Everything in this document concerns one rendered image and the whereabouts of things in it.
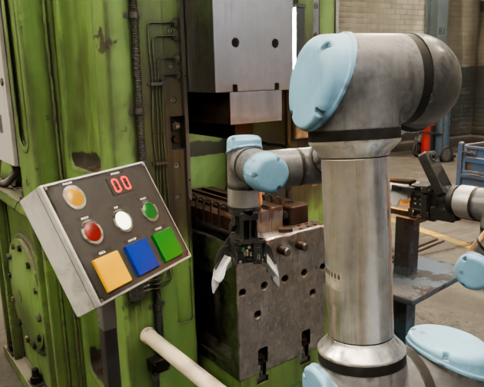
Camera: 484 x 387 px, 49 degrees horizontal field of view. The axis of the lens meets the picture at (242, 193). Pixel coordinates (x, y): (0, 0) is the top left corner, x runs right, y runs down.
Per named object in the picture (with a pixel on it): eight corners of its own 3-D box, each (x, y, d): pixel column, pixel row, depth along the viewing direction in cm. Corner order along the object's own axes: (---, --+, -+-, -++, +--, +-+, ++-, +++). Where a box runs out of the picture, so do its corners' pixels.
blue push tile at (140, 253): (160, 265, 126) (146, 237, 126) (140, 276, 120) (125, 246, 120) (155, 268, 127) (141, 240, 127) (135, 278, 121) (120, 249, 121)
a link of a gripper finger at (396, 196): (376, 204, 139) (406, 209, 132) (376, 182, 138) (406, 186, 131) (382, 203, 141) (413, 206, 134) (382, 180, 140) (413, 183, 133)
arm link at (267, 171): (307, 150, 100) (284, 144, 110) (250, 155, 96) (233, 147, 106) (307, 192, 101) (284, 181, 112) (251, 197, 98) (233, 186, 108)
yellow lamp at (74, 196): (88, 206, 116) (87, 186, 115) (67, 210, 113) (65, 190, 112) (83, 203, 118) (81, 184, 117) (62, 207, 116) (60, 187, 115)
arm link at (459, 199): (467, 189, 118) (486, 183, 122) (448, 186, 121) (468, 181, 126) (466, 222, 119) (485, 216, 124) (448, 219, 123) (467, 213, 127)
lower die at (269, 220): (283, 228, 176) (282, 203, 174) (233, 239, 164) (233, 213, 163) (212, 205, 209) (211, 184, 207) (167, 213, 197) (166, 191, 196)
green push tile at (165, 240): (184, 252, 134) (170, 226, 135) (166, 262, 128) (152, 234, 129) (179, 255, 135) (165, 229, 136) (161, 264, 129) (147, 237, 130)
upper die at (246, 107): (282, 120, 168) (281, 90, 166) (230, 124, 157) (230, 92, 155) (209, 114, 201) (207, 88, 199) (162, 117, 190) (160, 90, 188)
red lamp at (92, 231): (106, 241, 116) (104, 222, 115) (85, 245, 113) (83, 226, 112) (100, 237, 118) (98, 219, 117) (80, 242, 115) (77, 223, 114)
